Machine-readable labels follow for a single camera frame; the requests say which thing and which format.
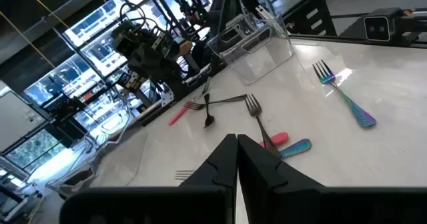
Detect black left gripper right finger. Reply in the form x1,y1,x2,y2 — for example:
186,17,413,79
238,133,325,191

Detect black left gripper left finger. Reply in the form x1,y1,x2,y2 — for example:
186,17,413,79
179,133,239,189

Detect red-handled silver fork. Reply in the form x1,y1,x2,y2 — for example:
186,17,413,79
259,131,290,149
167,77,211,127
173,169,196,181

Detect iridescent rainbow fork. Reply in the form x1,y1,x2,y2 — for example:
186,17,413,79
279,138,312,159
312,59,378,129

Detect clear plastic bin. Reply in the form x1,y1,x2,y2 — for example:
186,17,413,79
207,13,295,86
45,109,151,200

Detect person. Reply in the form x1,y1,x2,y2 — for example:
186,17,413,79
181,0,264,71

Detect black drawer cabinet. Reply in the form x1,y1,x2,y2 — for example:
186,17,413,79
283,0,338,37

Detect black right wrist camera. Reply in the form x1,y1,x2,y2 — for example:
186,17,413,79
112,33,136,59

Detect black table-level camera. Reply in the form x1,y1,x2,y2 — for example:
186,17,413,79
362,7,404,43

